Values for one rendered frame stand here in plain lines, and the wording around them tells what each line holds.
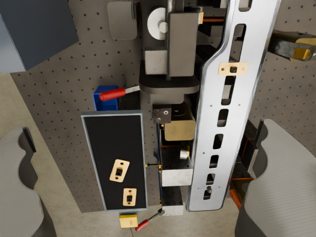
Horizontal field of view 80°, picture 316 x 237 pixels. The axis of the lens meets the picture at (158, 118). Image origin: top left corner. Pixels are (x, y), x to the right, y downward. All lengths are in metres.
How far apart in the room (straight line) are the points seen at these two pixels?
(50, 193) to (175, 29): 2.59
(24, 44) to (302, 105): 1.20
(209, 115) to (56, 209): 2.60
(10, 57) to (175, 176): 0.54
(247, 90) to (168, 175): 0.37
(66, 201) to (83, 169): 1.59
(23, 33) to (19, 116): 1.61
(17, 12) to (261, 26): 0.60
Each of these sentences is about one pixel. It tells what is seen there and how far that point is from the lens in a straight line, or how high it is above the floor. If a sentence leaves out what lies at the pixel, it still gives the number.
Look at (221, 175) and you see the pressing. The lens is 0.88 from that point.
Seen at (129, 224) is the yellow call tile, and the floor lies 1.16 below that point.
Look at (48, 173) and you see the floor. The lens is 2.51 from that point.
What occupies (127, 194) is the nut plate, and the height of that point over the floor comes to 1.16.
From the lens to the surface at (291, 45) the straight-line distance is 0.63.
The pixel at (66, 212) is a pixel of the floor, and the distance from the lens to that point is 3.03.
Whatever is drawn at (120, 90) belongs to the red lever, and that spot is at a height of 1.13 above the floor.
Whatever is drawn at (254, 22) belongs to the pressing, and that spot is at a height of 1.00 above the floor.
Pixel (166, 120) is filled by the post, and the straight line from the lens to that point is 0.52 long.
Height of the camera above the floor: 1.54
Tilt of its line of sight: 58 degrees down
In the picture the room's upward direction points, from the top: 174 degrees clockwise
